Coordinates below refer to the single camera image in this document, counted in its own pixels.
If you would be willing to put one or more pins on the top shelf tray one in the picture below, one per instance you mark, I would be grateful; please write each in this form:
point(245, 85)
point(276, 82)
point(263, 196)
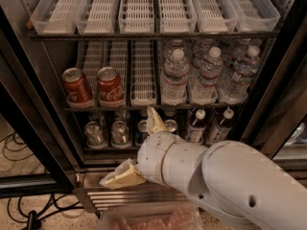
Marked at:
point(55, 17)

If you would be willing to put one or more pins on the front middle water bottle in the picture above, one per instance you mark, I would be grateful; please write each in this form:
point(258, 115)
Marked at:
point(205, 82)

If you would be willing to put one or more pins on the top shelf tray two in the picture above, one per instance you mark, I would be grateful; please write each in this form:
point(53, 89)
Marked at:
point(96, 17)

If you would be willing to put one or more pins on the top shelf tray five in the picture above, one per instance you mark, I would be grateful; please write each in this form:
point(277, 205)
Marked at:
point(215, 16)

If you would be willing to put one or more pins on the top shelf tray three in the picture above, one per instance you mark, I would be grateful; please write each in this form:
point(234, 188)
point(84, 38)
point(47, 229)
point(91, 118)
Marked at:
point(136, 17)

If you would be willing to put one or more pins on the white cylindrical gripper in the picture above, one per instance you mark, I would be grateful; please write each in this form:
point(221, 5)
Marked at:
point(151, 158)

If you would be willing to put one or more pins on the top shelf tray four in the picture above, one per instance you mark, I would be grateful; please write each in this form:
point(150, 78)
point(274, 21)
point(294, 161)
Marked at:
point(176, 16)

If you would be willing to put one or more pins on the silver can far left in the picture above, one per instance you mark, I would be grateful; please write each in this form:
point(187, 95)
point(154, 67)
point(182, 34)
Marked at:
point(95, 137)

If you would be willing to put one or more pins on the front right water bottle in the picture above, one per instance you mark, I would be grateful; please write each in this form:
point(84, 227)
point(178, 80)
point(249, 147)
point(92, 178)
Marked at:
point(243, 72)

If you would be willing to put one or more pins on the silver can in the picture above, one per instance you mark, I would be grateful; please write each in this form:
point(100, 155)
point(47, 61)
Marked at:
point(120, 135)
point(95, 137)

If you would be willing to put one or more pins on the dark drink bottle left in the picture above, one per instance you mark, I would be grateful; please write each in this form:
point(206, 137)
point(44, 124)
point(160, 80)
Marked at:
point(196, 126)

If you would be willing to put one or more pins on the blue can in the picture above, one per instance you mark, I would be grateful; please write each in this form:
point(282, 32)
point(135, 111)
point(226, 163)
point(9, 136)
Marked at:
point(171, 125)
point(141, 133)

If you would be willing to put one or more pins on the water bottle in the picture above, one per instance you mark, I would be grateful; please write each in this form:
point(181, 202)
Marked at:
point(174, 78)
point(205, 82)
point(243, 72)

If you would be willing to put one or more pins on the fridge door left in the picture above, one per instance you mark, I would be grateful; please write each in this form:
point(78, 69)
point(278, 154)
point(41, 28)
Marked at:
point(24, 110)

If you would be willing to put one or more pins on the dark drink bottle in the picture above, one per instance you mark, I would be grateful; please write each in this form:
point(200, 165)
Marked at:
point(196, 126)
point(220, 127)

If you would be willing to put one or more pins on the clear plastic bin foreground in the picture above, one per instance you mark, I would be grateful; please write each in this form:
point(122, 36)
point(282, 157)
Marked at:
point(152, 216)

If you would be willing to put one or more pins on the front left water bottle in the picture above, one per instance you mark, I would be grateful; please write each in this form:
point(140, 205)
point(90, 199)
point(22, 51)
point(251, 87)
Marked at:
point(174, 78)

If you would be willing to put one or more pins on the red coke can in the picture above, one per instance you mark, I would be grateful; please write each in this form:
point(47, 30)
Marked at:
point(111, 92)
point(79, 93)

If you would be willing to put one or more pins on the top shelf tray six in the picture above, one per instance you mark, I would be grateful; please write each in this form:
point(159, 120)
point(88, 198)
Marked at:
point(255, 15)

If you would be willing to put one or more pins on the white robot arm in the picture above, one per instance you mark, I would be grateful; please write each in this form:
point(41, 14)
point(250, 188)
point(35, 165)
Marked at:
point(234, 182)

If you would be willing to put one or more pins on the dark drink bottle right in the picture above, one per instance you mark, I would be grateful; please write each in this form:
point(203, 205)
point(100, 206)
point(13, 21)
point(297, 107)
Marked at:
point(220, 127)

